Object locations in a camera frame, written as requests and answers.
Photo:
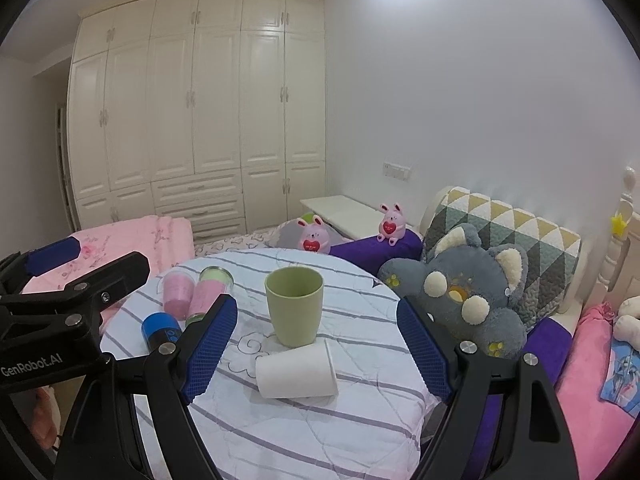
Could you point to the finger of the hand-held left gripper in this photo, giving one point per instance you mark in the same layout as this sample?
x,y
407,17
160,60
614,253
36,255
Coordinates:
x,y
115,277
52,256

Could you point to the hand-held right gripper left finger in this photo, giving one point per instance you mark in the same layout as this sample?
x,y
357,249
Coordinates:
x,y
216,345

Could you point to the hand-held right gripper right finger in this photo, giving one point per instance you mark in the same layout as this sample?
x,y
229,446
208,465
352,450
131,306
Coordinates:
x,y
425,355

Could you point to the white paper cup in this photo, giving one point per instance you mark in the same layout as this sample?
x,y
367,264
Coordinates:
x,y
295,372

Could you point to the pink cup with green base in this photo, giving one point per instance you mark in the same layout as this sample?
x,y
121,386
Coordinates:
x,y
207,295

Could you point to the blue cup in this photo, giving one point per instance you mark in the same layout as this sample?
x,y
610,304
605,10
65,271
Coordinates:
x,y
159,331

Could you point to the pink clear cup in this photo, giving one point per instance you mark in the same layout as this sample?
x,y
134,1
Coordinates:
x,y
177,292

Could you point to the green plastic cup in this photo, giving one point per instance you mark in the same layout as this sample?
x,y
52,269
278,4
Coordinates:
x,y
294,312

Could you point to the pink floral blanket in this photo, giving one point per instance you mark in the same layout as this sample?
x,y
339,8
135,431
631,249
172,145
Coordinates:
x,y
135,240

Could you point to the grey cat plush toy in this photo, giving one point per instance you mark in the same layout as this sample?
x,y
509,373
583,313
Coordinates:
x,y
450,305

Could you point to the patterned white bedsheet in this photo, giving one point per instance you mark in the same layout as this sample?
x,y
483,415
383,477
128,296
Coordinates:
x,y
225,245

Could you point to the purple pillow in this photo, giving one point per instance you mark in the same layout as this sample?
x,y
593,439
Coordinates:
x,y
365,252
547,350

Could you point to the striped white tablecloth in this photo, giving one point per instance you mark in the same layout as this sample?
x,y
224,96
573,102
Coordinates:
x,y
325,425

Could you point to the grey pillow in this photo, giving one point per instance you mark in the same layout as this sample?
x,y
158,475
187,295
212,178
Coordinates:
x,y
287,232

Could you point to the pink rabbit plush toy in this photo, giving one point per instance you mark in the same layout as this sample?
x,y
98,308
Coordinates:
x,y
391,225
314,237

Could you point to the triangle pattern quilted cushion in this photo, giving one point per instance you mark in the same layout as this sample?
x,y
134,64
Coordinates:
x,y
545,255

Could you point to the pink pillow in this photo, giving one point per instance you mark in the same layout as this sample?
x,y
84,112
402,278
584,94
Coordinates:
x,y
585,390

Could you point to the white bedside table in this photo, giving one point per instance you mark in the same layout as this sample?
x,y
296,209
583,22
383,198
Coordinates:
x,y
340,210

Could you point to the cream white wardrobe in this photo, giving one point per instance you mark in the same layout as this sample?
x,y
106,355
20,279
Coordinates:
x,y
200,110

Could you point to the blue printed cloth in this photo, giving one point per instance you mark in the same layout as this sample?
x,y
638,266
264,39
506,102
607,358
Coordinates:
x,y
622,370

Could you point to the white plush toy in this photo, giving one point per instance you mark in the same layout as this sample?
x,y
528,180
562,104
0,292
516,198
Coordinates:
x,y
629,322

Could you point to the white wooden headboard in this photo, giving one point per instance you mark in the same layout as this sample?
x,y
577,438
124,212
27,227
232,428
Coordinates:
x,y
612,265

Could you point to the yellow star decoration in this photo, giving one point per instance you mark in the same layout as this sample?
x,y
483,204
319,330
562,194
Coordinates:
x,y
619,224

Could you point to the white wall socket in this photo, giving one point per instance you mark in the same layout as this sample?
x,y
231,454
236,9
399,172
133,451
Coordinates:
x,y
396,170

